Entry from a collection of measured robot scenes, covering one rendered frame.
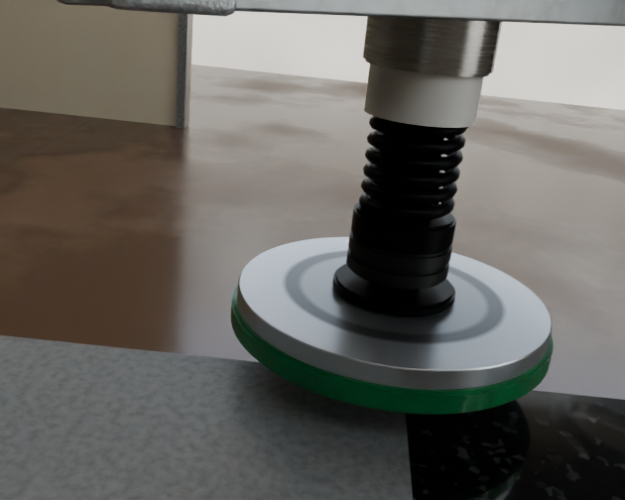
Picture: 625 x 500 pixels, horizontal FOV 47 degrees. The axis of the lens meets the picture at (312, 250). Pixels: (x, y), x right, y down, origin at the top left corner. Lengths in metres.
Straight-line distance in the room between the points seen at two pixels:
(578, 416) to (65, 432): 0.32
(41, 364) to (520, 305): 0.32
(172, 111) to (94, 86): 0.57
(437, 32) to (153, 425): 0.28
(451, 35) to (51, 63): 5.15
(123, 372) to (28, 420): 0.07
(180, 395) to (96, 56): 4.97
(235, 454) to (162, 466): 0.04
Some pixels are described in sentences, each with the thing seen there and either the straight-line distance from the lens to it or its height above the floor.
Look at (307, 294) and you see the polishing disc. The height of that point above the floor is 0.88.
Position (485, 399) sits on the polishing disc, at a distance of 0.43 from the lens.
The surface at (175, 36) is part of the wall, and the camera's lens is 5.22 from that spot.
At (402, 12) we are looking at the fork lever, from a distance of 0.36.
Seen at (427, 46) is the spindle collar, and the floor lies 1.05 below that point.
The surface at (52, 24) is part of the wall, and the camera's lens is 5.47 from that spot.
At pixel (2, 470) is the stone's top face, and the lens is 0.42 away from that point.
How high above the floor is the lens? 1.07
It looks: 21 degrees down
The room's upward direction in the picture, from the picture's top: 6 degrees clockwise
